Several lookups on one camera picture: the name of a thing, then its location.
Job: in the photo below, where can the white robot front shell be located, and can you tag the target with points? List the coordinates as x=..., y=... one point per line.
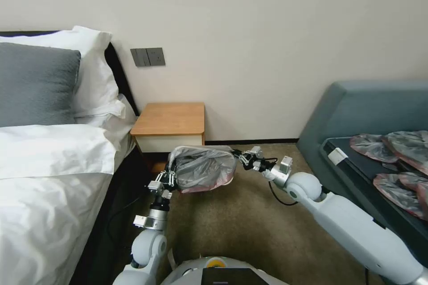
x=187, y=270

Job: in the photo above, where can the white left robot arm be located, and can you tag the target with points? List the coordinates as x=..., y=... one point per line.
x=150, y=245

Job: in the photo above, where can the wooden nightstand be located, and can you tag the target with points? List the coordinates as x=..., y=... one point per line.
x=170, y=118

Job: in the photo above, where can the black table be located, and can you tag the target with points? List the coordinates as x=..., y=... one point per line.
x=361, y=181

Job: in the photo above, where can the blue-grey sofa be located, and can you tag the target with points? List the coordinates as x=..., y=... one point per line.
x=361, y=108

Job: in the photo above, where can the black bed base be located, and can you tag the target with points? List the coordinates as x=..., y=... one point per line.
x=110, y=184

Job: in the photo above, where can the grey wall socket plate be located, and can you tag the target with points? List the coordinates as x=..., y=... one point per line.
x=155, y=56

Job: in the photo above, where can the grey pillow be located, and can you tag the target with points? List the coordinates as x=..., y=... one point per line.
x=33, y=88

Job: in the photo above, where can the grey wall switch plate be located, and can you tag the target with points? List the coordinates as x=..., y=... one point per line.
x=138, y=57

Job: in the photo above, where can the translucent grey garbage bag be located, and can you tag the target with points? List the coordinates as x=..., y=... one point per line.
x=369, y=147
x=398, y=188
x=200, y=164
x=411, y=148

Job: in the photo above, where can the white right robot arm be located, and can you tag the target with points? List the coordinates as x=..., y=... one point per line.
x=337, y=215

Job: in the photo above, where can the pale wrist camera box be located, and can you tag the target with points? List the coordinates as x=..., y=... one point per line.
x=256, y=151
x=155, y=185

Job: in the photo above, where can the black skirting board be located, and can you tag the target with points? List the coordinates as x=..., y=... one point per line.
x=254, y=140

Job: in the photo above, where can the white duvet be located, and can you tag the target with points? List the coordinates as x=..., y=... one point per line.
x=43, y=181

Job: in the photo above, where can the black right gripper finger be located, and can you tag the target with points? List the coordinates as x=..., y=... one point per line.
x=243, y=155
x=246, y=164

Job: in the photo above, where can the white pillow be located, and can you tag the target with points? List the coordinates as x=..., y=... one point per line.
x=93, y=74
x=113, y=121

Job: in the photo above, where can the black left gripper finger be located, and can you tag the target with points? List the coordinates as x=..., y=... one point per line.
x=162, y=178
x=172, y=176

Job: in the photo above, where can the white label tag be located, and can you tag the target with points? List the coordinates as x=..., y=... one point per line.
x=337, y=156

